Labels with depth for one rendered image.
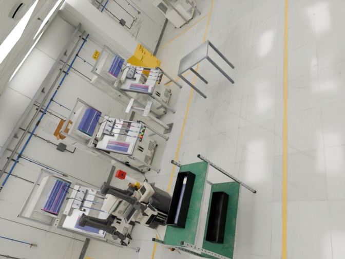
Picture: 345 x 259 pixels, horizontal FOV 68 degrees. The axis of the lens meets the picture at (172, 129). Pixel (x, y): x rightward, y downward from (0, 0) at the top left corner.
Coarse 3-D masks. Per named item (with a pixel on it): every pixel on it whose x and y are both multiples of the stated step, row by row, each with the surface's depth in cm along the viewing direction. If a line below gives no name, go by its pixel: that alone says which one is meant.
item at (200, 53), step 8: (208, 40) 453; (200, 48) 457; (216, 48) 464; (192, 56) 466; (200, 56) 442; (184, 64) 472; (192, 64) 450; (216, 64) 442; (232, 64) 490; (224, 72) 454; (184, 80) 480; (232, 80) 465
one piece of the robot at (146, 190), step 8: (136, 184) 369; (144, 184) 371; (144, 192) 362; (152, 192) 361; (160, 192) 376; (144, 200) 360; (160, 200) 371; (168, 200) 377; (160, 208) 376; (168, 208) 382; (160, 216) 376; (152, 224) 379; (160, 224) 377
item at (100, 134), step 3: (105, 117) 505; (108, 117) 505; (102, 123) 498; (105, 123) 497; (102, 126) 494; (99, 129) 491; (102, 129) 491; (99, 132) 488; (102, 132) 488; (99, 135) 484; (102, 135) 491; (99, 138) 486
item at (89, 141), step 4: (76, 100) 477; (76, 104) 475; (88, 104) 490; (72, 108) 468; (96, 108) 493; (72, 112) 466; (100, 112) 502; (68, 116) 461; (100, 116) 495; (68, 120) 458; (64, 124) 452; (64, 128) 449; (76, 132) 463; (80, 132) 460; (84, 136) 471; (88, 136) 469; (88, 140) 475; (92, 140) 476; (88, 144) 469; (128, 156) 467
